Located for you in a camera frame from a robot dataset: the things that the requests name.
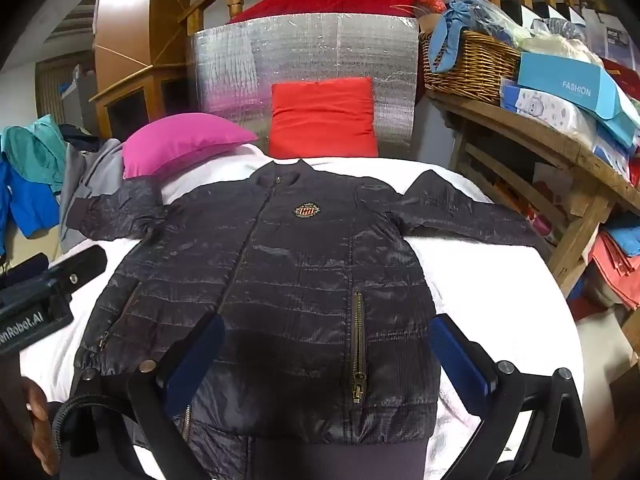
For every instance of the coral folded cloth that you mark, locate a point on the coral folded cloth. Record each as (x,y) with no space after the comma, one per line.
(612,275)

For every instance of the pink pillow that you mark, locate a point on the pink pillow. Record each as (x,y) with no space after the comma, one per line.
(185,142)

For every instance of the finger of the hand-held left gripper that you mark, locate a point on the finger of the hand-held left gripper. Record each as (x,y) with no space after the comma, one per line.
(82,265)

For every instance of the black puffer jacket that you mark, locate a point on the black puffer jacket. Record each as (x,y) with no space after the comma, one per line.
(300,270)

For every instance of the silver foil insulation mat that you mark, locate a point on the silver foil insulation mat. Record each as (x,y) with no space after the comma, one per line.
(300,50)

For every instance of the red pillow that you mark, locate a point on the red pillow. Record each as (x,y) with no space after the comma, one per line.
(322,117)

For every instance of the light blue cardboard box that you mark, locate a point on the light blue cardboard box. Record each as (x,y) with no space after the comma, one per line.
(565,85)

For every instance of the blue garment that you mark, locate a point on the blue garment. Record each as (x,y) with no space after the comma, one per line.
(30,205)

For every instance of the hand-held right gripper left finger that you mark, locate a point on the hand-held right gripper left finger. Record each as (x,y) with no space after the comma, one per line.
(195,360)

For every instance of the wooden cabinet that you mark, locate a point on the wooden cabinet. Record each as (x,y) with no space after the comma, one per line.
(125,20)

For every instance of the teal garment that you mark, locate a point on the teal garment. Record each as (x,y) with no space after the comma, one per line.
(35,150)

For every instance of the clear plastic bag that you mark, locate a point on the clear plastic bag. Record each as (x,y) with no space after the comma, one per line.
(500,20)

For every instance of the light blue cloth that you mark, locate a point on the light blue cloth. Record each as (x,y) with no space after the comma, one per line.
(445,35)

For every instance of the cream knitted cloth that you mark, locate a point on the cream knitted cloth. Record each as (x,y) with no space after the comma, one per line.
(560,50)

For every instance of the blue folded cloth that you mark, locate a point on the blue folded cloth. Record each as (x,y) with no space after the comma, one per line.
(625,235)

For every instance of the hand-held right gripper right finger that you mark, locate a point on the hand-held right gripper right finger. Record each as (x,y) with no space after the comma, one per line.
(460,365)

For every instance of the grey jacket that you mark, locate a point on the grey jacket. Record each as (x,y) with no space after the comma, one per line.
(85,180)

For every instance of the wicker basket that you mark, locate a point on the wicker basket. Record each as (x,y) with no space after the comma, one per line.
(475,62)

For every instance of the white fleece blanket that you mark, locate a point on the white fleece blanket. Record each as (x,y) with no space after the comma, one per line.
(475,280)

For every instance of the grey shopping bag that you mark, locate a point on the grey shopping bag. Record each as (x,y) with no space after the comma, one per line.
(607,35)

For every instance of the person's left hand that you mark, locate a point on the person's left hand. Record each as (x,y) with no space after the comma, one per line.
(40,425)

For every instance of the wooden table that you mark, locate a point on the wooden table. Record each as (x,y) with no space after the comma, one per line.
(540,135)

